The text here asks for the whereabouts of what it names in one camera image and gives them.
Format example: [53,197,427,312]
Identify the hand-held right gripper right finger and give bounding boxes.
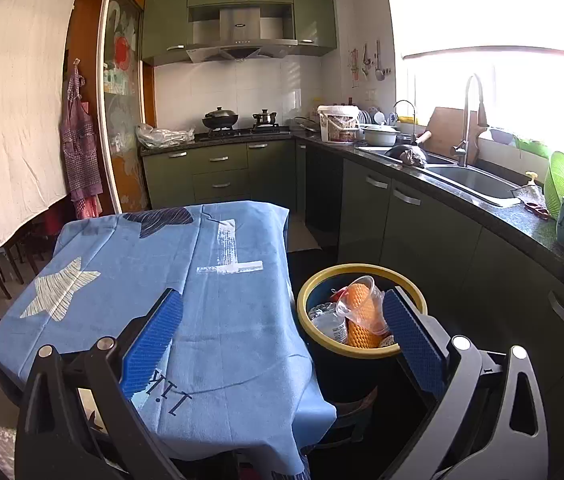
[383,287,549,480]

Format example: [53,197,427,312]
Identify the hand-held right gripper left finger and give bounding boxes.
[14,287,185,480]

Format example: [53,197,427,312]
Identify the clear plastic cup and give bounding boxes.
[336,275,388,336]

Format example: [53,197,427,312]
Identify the clear plastic water bottle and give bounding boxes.
[308,302,350,345]

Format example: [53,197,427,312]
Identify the yellow-rimmed dark bin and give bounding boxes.
[296,263,428,406]

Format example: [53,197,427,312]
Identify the dark wooden chair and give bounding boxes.
[0,210,63,286]

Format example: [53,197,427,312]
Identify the blue star-print tablecloth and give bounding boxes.
[0,201,338,476]

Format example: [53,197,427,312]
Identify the brown stool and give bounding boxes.
[319,387,380,443]

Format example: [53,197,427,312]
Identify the green base cabinets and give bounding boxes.
[141,137,564,411]

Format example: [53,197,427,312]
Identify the purple checked apron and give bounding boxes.
[59,59,104,218]

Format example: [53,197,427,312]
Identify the white hanging sheet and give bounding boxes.
[0,0,77,248]

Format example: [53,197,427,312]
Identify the black kitchen countertop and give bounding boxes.
[139,130,564,286]

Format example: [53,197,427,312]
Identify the steel double sink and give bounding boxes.
[357,142,523,208]

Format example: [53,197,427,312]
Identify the red scissors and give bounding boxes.
[523,201,554,220]

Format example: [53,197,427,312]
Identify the crumpled clear plastic wrap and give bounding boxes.
[509,182,547,206]

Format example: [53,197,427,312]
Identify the brown dish rag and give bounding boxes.
[401,146,429,167]

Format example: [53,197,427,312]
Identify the clear plastic bag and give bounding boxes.
[135,123,195,148]

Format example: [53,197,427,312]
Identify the glass sliding door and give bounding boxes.
[97,0,155,213]

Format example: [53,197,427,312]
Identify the white enamel pot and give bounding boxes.
[359,122,402,148]

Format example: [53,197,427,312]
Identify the wooden cutting board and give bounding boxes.
[424,106,488,158]

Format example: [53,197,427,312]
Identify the tall steel faucet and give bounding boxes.
[451,74,485,167]

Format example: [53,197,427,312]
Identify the black gas stove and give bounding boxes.
[194,124,293,141]

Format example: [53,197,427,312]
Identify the green plastic object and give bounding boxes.
[512,136,552,160]

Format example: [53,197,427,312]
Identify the black wok with lid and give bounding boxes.
[202,106,239,131]

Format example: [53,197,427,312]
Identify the rack of white dishes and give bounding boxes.
[359,106,388,126]

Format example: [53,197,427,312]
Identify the white plastic bucket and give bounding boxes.
[317,105,360,143]

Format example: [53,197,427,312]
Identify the thin curved faucet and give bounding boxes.
[393,100,419,145]

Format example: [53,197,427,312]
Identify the hanging kitchen utensils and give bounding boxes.
[359,40,393,83]

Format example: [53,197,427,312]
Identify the steel range hood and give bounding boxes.
[185,7,299,65]

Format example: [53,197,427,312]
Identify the black pan wooden handle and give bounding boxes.
[384,131,433,161]

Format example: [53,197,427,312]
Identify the green wall cabinets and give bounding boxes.
[141,0,338,66]

